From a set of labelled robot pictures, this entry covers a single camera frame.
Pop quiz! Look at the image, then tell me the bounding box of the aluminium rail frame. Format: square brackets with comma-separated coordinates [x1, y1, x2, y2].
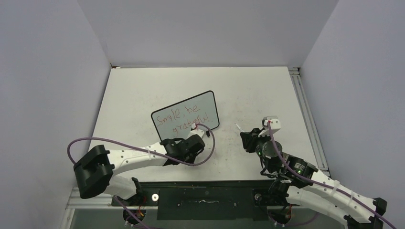
[288, 67, 330, 177]

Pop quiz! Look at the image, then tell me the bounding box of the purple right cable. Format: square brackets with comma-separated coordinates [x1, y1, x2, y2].
[266, 120, 398, 229]

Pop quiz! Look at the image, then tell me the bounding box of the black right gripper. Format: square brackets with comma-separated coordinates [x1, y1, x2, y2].
[240, 127, 275, 173]

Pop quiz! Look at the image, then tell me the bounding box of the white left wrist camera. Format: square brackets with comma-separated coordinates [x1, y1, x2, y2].
[187, 123, 205, 138]

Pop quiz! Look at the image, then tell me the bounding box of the black framed whiteboard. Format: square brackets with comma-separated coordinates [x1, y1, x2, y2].
[151, 90, 220, 140]

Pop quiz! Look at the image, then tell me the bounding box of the black base frame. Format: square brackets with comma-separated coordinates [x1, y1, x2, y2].
[112, 179, 288, 221]

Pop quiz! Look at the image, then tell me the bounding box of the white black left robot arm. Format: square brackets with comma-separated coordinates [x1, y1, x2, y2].
[74, 130, 205, 206]

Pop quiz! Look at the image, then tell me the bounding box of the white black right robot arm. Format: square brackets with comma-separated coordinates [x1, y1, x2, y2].
[240, 127, 387, 229]

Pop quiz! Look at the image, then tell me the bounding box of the white marker pen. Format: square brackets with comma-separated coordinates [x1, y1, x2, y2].
[235, 123, 245, 133]

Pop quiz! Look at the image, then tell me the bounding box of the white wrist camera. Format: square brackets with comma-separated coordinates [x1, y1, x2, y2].
[187, 123, 205, 138]
[258, 115, 281, 136]

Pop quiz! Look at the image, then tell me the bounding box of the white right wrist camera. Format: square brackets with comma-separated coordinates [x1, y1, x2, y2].
[258, 115, 281, 136]

